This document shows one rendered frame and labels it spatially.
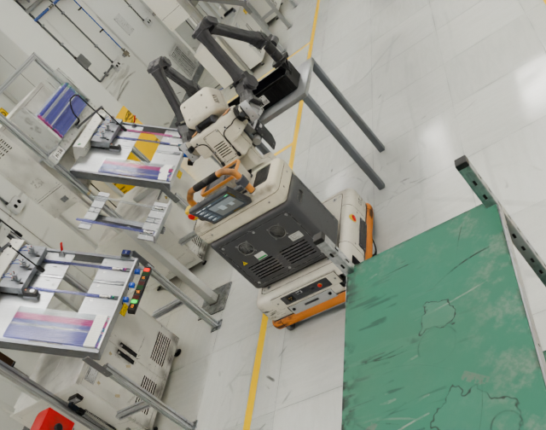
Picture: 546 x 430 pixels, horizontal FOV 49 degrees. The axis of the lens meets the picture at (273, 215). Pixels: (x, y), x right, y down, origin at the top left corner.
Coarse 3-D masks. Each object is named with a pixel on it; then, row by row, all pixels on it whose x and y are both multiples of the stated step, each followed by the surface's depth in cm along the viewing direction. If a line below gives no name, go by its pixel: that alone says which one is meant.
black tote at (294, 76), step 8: (288, 64) 351; (272, 72) 360; (280, 72) 359; (288, 72) 346; (296, 72) 355; (264, 80) 364; (272, 80) 363; (280, 80) 344; (288, 80) 343; (296, 80) 349; (264, 88) 349; (272, 88) 348; (280, 88) 347; (288, 88) 346; (296, 88) 346; (256, 96) 353; (264, 96) 352; (272, 96) 351; (280, 96) 351; (232, 104) 378; (264, 104) 355; (272, 104) 355; (248, 120) 364
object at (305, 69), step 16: (304, 64) 367; (304, 80) 347; (288, 96) 346; (304, 96) 336; (336, 96) 379; (272, 112) 347; (320, 112) 340; (352, 112) 384; (336, 128) 348; (368, 128) 391; (368, 176) 364
